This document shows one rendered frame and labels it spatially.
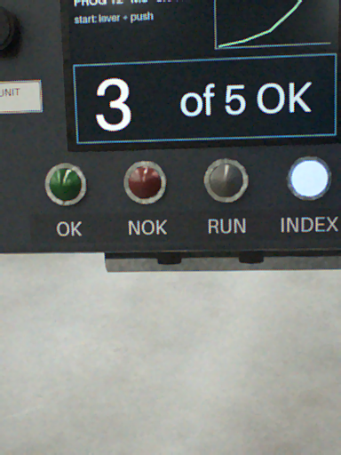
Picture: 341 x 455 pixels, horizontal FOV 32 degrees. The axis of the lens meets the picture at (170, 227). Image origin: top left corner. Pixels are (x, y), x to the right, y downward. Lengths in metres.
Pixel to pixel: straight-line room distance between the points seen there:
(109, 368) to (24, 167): 1.79
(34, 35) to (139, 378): 1.77
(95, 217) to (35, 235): 0.04
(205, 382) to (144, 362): 0.24
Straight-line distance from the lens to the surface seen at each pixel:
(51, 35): 0.39
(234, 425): 1.90
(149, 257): 0.46
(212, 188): 0.37
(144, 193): 0.37
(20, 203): 0.40
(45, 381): 2.15
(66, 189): 0.38
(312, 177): 0.37
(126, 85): 0.38
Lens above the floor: 1.23
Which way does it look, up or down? 22 degrees down
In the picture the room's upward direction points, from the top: 3 degrees counter-clockwise
